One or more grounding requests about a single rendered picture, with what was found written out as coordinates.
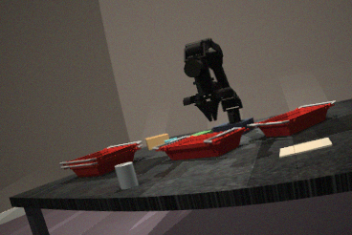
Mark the grey cylinder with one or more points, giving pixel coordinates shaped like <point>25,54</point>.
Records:
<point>126,175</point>

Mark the tan rectangular block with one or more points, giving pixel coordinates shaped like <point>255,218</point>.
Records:
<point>156,141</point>

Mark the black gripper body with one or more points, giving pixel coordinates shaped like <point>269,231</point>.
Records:
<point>205,88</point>

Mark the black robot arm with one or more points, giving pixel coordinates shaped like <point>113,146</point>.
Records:
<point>199,59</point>

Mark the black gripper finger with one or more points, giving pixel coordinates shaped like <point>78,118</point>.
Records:
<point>213,106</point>
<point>205,109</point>

